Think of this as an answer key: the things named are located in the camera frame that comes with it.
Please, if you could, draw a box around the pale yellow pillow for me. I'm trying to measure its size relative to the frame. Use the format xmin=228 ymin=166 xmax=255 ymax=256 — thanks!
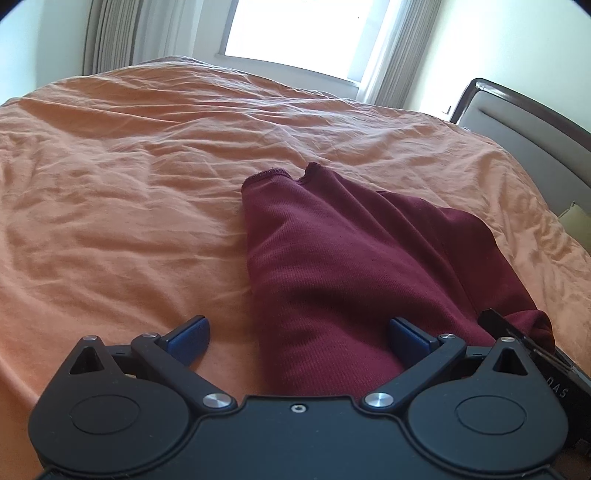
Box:
xmin=558 ymin=200 xmax=591 ymax=254

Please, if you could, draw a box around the beige curtain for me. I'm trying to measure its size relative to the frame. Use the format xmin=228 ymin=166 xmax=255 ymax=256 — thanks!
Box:
xmin=358 ymin=0 xmax=435 ymax=110
xmin=82 ymin=0 xmax=237 ymax=77

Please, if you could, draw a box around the window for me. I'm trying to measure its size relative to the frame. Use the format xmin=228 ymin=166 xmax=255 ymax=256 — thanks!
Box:
xmin=215 ymin=0 xmax=403 ymax=86

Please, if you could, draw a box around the maroon garment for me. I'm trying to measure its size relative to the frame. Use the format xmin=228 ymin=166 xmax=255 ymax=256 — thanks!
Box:
xmin=241 ymin=161 xmax=556 ymax=403

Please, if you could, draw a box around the orange bed cover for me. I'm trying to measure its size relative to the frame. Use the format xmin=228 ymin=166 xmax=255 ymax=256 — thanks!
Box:
xmin=0 ymin=55 xmax=591 ymax=416

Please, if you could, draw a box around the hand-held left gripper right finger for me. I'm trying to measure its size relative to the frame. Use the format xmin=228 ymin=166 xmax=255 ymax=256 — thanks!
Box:
xmin=361 ymin=317 xmax=532 ymax=413

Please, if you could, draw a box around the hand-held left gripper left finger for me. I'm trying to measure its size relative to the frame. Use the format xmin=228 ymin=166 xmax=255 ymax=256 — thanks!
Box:
xmin=66 ymin=315 xmax=237 ymax=414

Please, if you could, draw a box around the padded headboard with wooden frame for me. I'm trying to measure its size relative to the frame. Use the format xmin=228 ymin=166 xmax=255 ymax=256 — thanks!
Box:
xmin=450 ymin=78 xmax=591 ymax=252

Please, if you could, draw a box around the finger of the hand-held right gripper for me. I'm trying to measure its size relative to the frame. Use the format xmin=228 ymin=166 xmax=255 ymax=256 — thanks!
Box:
xmin=478 ymin=308 xmax=557 ymax=366

